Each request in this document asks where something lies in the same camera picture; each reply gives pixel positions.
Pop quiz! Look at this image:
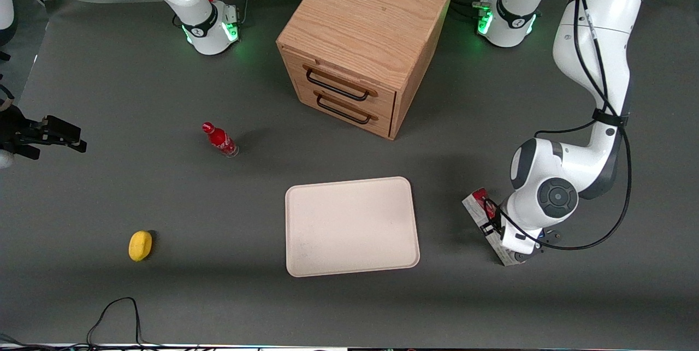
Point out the red cola bottle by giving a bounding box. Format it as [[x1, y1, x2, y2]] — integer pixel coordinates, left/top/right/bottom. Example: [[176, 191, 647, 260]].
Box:
[[202, 122, 240, 158]]

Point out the wooden drawer cabinet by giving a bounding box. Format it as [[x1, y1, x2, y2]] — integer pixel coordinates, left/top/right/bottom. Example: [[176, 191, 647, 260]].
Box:
[[276, 0, 455, 141]]

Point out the yellow lemon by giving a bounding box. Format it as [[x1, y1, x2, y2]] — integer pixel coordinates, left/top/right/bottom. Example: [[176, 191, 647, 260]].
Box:
[[128, 230, 153, 262]]

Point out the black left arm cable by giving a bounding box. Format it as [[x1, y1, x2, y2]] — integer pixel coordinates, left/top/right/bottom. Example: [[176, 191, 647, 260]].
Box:
[[483, 0, 634, 251]]

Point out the black looped table cable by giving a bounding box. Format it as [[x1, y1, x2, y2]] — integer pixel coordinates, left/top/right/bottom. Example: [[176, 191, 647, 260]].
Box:
[[86, 297, 144, 347]]

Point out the red cookie box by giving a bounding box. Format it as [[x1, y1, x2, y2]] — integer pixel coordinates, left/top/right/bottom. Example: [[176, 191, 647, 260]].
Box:
[[462, 188, 530, 267]]

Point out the black drawer handle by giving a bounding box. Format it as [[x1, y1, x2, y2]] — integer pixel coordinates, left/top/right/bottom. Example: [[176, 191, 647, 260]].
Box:
[[316, 94, 372, 124], [306, 68, 371, 102]]

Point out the beige plastic tray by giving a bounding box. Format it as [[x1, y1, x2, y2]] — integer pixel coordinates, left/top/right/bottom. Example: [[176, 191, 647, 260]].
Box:
[[285, 176, 421, 278]]

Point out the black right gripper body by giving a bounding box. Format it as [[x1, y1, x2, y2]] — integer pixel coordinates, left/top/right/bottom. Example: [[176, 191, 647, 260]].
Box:
[[0, 103, 40, 152]]

